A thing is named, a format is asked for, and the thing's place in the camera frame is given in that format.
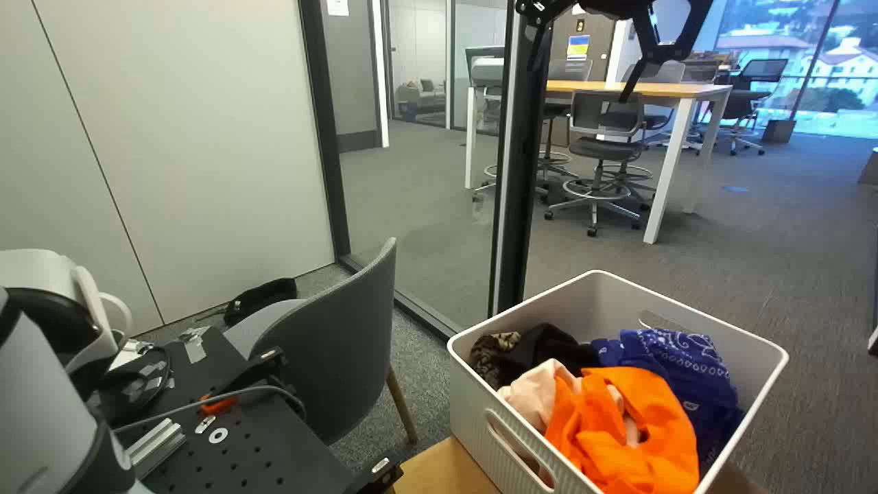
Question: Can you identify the glass door white frame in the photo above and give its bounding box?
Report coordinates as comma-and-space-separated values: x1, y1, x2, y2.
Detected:
369, 0, 394, 150

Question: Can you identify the peach cloth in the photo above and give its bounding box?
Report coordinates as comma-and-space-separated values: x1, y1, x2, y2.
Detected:
497, 357, 580, 437

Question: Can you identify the black door frame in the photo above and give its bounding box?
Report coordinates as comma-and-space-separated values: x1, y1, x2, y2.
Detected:
298, 0, 354, 261

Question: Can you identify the black glass wall post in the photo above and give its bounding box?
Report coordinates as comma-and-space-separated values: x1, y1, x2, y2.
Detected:
490, 0, 557, 319

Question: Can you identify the black labelled box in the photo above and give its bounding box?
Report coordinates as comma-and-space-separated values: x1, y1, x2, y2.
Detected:
85, 341, 178, 428

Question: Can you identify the blue cloth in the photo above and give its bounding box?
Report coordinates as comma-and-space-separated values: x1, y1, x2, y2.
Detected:
587, 325, 748, 470

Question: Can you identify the wooden top office table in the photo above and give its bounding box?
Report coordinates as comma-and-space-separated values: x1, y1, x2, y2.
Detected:
461, 77, 737, 246

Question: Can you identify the white plastic basket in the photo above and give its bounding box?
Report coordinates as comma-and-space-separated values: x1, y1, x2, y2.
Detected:
446, 265, 791, 494

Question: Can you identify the dark mesh office chair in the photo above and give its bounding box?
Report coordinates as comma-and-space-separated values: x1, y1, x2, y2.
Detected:
705, 54, 791, 159

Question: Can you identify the grey swivel office chair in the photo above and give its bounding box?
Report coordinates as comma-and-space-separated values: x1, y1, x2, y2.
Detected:
543, 91, 654, 239

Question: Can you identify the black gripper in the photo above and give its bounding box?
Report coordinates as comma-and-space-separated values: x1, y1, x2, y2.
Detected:
576, 0, 720, 59

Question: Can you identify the orange handled black clamp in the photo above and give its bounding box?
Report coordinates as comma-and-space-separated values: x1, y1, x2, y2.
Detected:
199, 393, 239, 417

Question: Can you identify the grey plastic chair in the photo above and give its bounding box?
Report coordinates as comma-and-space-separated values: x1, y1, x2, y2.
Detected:
221, 236, 421, 448

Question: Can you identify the orange cloth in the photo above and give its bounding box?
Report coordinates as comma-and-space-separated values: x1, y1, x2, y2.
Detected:
543, 364, 705, 494

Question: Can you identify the dark brown cloth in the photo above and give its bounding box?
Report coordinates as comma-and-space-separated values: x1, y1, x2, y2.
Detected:
468, 320, 601, 393

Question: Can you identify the black perforated robot table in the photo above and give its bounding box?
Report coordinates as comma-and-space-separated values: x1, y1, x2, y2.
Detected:
66, 324, 407, 494

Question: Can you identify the silver aluminium profile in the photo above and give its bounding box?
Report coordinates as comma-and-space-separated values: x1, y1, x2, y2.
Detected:
119, 417, 188, 472

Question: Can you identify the wooden stand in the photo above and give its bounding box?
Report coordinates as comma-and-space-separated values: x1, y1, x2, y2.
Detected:
394, 437, 502, 494

